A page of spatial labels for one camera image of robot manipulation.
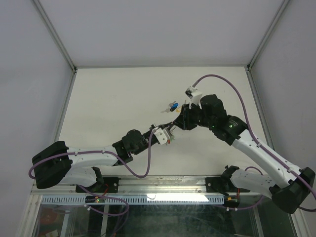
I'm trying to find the black tagged key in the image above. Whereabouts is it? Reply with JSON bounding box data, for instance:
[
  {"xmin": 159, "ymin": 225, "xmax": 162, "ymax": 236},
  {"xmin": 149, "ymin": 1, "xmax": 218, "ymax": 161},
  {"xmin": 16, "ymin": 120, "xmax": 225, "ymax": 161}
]
[{"xmin": 162, "ymin": 108, "xmax": 175, "ymax": 113}]

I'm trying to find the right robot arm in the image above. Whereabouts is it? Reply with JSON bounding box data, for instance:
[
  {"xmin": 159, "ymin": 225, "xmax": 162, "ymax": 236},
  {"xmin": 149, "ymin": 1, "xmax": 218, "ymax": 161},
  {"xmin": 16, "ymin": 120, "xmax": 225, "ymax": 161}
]
[{"xmin": 173, "ymin": 94, "xmax": 316, "ymax": 214}]

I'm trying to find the white slotted cable duct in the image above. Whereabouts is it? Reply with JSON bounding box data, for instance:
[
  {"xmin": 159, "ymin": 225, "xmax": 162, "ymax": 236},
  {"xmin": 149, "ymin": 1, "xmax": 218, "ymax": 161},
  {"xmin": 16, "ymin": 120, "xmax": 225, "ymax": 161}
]
[{"xmin": 41, "ymin": 193, "xmax": 224, "ymax": 205}]

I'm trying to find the aluminium mounting rail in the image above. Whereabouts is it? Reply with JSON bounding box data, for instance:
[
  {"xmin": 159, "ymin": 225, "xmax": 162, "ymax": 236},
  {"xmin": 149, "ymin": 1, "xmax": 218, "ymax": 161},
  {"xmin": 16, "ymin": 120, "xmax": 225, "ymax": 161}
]
[{"xmin": 32, "ymin": 175, "xmax": 272, "ymax": 198}]

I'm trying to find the keyring with tagged keys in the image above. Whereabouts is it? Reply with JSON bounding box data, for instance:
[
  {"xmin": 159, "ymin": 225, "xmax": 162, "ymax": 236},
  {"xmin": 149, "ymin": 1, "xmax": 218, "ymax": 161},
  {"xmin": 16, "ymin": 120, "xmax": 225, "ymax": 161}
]
[{"xmin": 166, "ymin": 125, "xmax": 176, "ymax": 145}]

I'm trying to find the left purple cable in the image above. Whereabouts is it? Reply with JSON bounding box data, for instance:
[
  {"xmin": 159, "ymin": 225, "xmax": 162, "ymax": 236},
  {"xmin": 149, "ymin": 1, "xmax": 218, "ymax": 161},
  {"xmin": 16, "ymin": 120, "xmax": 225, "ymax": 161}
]
[{"xmin": 28, "ymin": 129, "xmax": 158, "ymax": 217}]

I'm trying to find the left aluminium frame post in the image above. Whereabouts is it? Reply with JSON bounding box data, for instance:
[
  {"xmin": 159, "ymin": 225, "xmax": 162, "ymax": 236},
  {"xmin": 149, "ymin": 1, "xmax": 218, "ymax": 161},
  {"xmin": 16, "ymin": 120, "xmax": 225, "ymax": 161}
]
[{"xmin": 31, "ymin": 0, "xmax": 77, "ymax": 73}]

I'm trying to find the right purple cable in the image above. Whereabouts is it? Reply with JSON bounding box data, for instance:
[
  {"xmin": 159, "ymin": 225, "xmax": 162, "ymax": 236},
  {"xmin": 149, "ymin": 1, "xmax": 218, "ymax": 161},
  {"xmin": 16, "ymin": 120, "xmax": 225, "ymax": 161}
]
[{"xmin": 192, "ymin": 74, "xmax": 316, "ymax": 212}]

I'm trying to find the blue tagged key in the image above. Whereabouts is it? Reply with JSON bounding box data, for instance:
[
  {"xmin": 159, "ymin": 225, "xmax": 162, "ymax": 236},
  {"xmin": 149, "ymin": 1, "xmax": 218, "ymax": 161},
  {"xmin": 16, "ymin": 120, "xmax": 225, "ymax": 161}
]
[{"xmin": 168, "ymin": 101, "xmax": 178, "ymax": 112}]

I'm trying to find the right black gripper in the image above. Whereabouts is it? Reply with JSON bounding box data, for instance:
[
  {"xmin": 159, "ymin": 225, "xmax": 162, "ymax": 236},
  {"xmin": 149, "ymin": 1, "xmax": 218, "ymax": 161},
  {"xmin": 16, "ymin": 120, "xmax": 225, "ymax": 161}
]
[{"xmin": 172, "ymin": 102, "xmax": 215, "ymax": 130}]

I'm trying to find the right aluminium frame post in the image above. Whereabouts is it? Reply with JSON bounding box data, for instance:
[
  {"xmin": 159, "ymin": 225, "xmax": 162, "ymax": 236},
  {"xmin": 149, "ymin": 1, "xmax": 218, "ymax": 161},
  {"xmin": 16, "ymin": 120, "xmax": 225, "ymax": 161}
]
[{"xmin": 247, "ymin": 0, "xmax": 292, "ymax": 71}]

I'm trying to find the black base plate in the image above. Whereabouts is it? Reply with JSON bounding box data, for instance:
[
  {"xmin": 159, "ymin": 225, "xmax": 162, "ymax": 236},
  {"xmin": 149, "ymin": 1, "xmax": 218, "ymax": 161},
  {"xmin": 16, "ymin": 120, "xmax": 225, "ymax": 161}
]
[
  {"xmin": 205, "ymin": 176, "xmax": 238, "ymax": 195},
  {"xmin": 85, "ymin": 177, "xmax": 120, "ymax": 194}
]

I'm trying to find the purple cable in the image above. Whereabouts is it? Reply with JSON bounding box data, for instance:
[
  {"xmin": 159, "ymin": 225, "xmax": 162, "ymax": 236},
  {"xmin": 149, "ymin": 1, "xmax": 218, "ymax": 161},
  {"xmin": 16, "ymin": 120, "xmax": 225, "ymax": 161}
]
[
  {"xmin": 28, "ymin": 129, "xmax": 158, "ymax": 217},
  {"xmin": 192, "ymin": 74, "xmax": 316, "ymax": 212}
]

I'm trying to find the aluminium frame post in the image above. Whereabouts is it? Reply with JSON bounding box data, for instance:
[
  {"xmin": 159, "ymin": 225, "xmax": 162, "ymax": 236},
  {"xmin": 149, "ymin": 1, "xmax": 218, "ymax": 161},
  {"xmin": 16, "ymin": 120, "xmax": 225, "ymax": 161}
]
[
  {"xmin": 31, "ymin": 0, "xmax": 77, "ymax": 73},
  {"xmin": 247, "ymin": 0, "xmax": 292, "ymax": 71}
]

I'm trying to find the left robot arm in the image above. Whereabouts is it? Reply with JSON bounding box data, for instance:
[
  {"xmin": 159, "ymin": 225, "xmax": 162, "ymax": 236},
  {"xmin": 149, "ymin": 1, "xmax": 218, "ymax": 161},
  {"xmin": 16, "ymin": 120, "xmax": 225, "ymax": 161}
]
[{"xmin": 28, "ymin": 122, "xmax": 173, "ymax": 192}]

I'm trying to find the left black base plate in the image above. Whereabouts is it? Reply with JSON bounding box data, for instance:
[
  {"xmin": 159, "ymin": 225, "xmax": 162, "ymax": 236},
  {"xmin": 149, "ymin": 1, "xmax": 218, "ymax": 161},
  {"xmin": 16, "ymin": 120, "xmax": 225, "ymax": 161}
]
[{"xmin": 85, "ymin": 177, "xmax": 120, "ymax": 194}]

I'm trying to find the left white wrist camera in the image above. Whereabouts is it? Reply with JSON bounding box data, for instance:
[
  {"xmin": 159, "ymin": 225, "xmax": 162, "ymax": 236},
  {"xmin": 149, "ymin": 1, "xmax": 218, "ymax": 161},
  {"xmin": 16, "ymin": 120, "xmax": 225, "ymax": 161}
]
[{"xmin": 154, "ymin": 127, "xmax": 168, "ymax": 145}]

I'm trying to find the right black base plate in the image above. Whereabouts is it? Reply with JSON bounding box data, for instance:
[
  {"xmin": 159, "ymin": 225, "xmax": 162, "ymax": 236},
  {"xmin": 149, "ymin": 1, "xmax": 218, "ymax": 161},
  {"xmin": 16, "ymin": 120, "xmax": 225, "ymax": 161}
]
[{"xmin": 205, "ymin": 176, "xmax": 238, "ymax": 195}]

